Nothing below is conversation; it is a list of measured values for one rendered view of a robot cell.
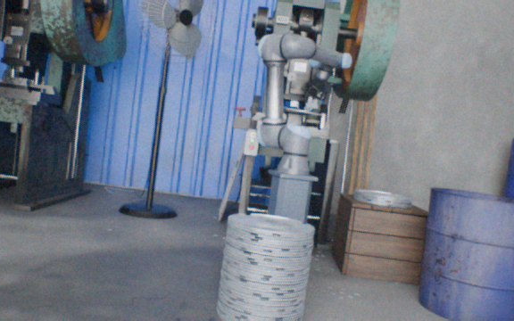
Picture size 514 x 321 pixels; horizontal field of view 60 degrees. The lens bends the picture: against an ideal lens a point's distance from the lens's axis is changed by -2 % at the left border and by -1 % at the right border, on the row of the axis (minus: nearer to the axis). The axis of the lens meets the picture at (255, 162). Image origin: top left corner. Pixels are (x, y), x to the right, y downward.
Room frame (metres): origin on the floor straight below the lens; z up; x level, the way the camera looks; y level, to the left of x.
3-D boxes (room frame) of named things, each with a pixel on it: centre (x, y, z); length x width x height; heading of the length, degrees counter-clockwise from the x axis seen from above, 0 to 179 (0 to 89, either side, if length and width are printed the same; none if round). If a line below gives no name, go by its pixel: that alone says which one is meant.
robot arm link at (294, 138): (2.12, -0.18, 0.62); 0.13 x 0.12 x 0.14; 52
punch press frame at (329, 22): (3.04, -0.19, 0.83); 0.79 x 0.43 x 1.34; 1
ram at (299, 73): (2.85, -0.20, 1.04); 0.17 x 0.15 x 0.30; 1
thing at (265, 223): (1.49, -0.08, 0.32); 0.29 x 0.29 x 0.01
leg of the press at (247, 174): (3.03, 0.07, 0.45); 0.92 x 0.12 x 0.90; 1
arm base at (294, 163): (2.12, -0.18, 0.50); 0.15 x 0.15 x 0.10
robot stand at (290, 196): (2.12, -0.18, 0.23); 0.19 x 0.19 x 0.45; 16
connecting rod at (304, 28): (2.90, -0.20, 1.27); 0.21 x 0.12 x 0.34; 1
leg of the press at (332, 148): (3.04, -0.46, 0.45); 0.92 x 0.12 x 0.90; 1
